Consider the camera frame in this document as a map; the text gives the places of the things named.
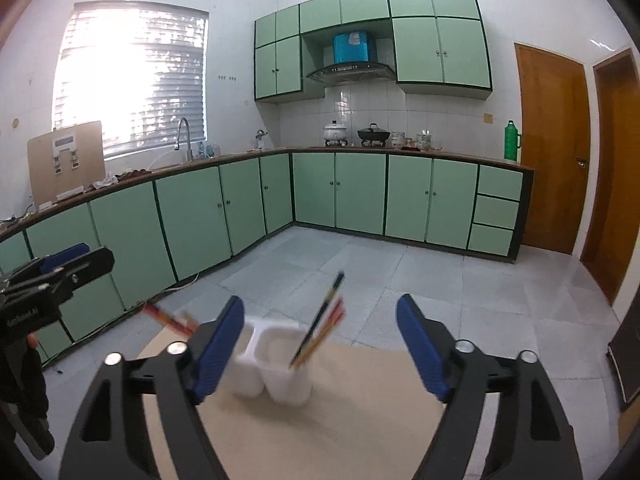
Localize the green upper kitchen cabinets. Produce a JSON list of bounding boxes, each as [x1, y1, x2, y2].
[[254, 0, 495, 106]]

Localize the crumpled cloth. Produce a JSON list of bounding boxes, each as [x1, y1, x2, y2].
[[92, 167, 151, 191]]

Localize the white double utensil holder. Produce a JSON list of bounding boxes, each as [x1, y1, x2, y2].
[[231, 316, 315, 407]]

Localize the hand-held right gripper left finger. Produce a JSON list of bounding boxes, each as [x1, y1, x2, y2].
[[59, 296, 246, 480]]

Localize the green lower kitchen cabinets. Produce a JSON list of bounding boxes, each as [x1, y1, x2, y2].
[[0, 150, 536, 361]]

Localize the range hood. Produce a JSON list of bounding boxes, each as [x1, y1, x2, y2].
[[306, 62, 396, 85]]

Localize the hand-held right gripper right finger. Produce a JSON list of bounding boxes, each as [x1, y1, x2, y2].
[[396, 294, 583, 480]]

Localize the red floral bamboo chopstick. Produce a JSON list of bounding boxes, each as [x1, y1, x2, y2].
[[290, 297, 347, 368], [142, 302, 198, 336], [165, 310, 201, 336]]

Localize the black chopstick silver band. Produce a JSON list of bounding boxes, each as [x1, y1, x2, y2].
[[299, 271, 347, 358]]

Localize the wooden board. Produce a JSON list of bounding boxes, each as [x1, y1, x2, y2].
[[27, 121, 105, 206]]

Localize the green kitchen cabinets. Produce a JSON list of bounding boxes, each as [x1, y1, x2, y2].
[[254, 0, 495, 106], [0, 150, 536, 361]]

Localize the black wok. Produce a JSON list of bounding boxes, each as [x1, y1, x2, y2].
[[356, 122, 392, 147]]

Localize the green thermos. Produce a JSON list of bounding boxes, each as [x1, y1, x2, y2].
[[502, 120, 522, 162]]

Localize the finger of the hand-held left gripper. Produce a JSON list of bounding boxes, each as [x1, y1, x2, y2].
[[5, 242, 91, 286], [20, 246, 116, 306]]

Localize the black cabinet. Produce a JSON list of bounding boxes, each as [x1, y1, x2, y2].
[[607, 305, 640, 408]]

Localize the silver pot on counter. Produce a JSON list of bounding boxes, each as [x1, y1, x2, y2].
[[322, 120, 348, 147]]

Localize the metal sink faucet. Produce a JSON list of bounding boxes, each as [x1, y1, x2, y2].
[[174, 117, 193, 163]]

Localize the wooden door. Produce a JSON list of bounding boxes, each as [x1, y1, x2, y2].
[[515, 42, 592, 256], [580, 47, 640, 306]]

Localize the window with blinds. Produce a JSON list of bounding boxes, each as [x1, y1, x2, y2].
[[52, 1, 210, 161]]

